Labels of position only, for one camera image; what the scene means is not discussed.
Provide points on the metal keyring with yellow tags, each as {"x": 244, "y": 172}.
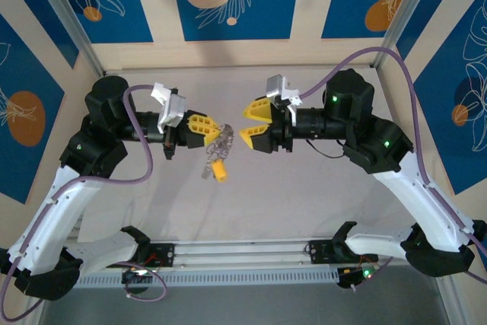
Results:
{"x": 224, "y": 142}

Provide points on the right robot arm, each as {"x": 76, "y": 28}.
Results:
{"x": 426, "y": 207}

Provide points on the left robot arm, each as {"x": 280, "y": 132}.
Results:
{"x": 49, "y": 218}

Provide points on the yellow capped key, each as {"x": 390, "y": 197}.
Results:
{"x": 219, "y": 171}

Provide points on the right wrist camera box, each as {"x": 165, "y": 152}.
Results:
{"x": 275, "y": 87}

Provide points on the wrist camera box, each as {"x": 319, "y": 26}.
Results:
{"x": 173, "y": 110}
{"x": 275, "y": 87}

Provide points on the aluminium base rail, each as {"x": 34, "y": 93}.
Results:
{"x": 247, "y": 252}

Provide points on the aluminium frame leg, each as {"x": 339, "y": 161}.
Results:
{"x": 447, "y": 300}
{"x": 32, "y": 319}

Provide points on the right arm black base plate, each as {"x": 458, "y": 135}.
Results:
{"x": 319, "y": 250}

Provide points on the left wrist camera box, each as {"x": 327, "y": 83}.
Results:
{"x": 173, "y": 110}

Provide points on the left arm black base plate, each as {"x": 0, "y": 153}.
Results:
{"x": 163, "y": 254}

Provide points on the aluminium corner post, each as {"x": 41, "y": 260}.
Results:
{"x": 399, "y": 16}
{"x": 73, "y": 24}

